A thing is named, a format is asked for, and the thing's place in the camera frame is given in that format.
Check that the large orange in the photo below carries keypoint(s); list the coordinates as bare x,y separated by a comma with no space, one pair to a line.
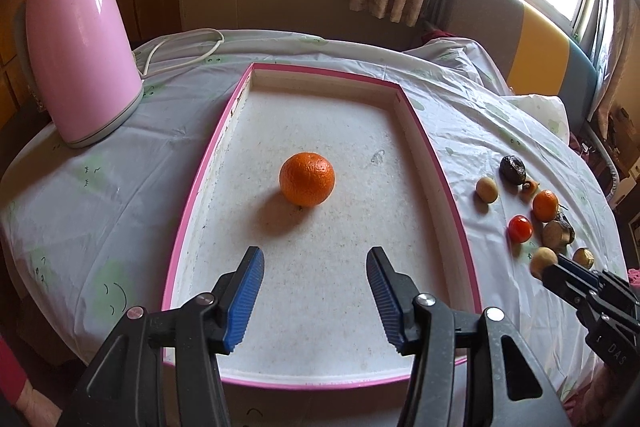
306,179

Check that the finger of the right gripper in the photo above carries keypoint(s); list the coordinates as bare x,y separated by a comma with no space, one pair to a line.
574,296
577,275

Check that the person's left hand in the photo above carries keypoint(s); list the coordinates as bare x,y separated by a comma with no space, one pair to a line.
36,408

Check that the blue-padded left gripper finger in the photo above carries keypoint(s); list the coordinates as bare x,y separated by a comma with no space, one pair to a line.
236,293

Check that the small orange carrot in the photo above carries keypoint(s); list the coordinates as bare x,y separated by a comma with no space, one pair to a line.
529,188

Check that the pink electric kettle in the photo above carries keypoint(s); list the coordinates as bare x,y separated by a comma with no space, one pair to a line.
76,57

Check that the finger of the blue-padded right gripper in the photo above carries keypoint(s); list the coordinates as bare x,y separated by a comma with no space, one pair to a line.
393,293

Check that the tan round longan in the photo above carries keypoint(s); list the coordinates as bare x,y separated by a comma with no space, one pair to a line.
487,190

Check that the white patterned tablecloth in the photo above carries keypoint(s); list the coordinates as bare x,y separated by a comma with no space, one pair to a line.
97,228

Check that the dark round purple fruit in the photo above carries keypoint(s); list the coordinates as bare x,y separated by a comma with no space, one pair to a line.
513,170

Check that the small tan round fruit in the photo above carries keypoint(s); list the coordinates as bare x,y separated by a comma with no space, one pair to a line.
542,258

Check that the grey yellow blue headboard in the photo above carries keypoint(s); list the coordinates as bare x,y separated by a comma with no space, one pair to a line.
533,54

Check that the pink-rimmed white tray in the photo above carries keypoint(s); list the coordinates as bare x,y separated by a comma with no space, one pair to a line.
315,323

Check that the red cherry tomato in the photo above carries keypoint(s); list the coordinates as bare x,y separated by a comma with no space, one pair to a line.
520,229

